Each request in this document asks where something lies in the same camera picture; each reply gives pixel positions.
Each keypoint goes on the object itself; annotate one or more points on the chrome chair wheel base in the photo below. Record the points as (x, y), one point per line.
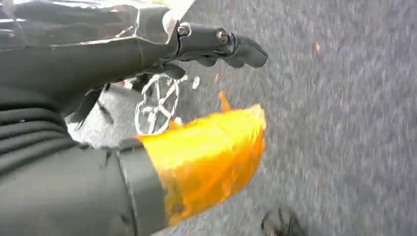
(158, 104)

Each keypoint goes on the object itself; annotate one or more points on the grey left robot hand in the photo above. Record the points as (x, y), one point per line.
(81, 195)

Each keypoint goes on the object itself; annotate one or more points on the black robot foot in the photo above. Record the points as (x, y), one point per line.
(281, 221)

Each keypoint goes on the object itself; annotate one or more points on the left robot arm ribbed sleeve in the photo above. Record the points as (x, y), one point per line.
(29, 130)

